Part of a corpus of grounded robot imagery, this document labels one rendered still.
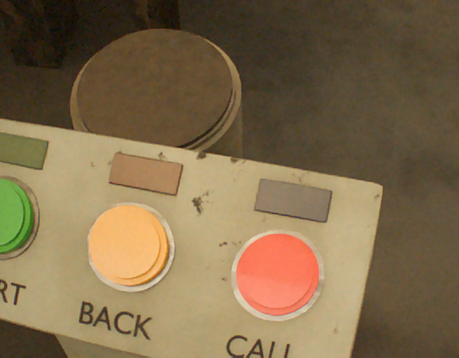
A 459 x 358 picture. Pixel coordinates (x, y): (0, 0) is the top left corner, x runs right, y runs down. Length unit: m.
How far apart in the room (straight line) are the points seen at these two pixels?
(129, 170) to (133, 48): 0.19
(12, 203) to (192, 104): 0.18
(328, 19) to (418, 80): 0.18
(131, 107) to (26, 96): 0.71
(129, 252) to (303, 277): 0.08
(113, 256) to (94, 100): 0.19
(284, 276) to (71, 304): 0.11
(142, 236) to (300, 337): 0.09
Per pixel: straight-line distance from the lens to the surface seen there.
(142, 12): 1.13
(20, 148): 0.46
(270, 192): 0.43
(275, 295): 0.42
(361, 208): 0.43
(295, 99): 1.24
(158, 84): 0.60
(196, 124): 0.57
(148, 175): 0.44
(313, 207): 0.43
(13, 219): 0.45
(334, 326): 0.43
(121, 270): 0.43
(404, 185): 1.18
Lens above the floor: 0.98
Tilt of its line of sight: 58 degrees down
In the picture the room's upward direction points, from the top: 3 degrees counter-clockwise
